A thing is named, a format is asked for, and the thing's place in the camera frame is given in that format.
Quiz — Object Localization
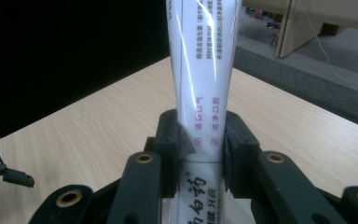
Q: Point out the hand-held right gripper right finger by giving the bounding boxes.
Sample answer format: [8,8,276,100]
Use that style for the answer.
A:
[223,110,349,224]

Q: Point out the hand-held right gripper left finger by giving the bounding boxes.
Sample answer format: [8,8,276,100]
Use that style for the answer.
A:
[106,108,197,224]

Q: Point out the white toothpaste tube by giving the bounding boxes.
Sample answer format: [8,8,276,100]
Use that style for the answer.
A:
[161,0,255,224]

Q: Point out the small colourful items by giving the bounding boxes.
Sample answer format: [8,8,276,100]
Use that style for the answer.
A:
[245,7,282,49]

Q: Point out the thin white cable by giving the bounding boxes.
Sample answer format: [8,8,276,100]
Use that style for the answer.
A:
[304,0,358,96]

